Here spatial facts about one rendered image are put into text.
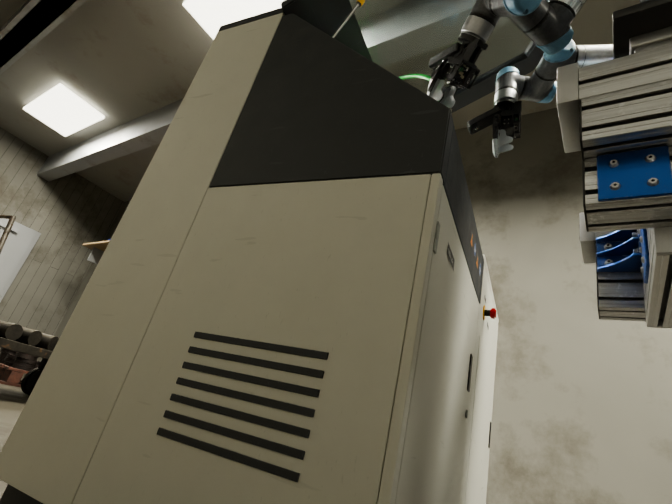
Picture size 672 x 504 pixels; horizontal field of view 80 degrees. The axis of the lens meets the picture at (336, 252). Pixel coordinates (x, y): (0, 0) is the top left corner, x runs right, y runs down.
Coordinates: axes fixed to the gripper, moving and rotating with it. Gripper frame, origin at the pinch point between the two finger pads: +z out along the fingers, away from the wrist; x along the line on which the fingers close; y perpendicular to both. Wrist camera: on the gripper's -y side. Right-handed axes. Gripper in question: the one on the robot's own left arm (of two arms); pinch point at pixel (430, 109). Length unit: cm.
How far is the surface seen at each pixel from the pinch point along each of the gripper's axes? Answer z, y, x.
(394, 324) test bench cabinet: 34, 60, -32
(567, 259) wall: 42, -68, 230
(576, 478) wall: 144, 35, 199
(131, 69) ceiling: 86, -447, -72
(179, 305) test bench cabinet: 59, 28, -56
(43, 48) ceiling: 109, -499, -161
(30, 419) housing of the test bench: 95, 27, -78
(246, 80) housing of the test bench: 15, -25, -46
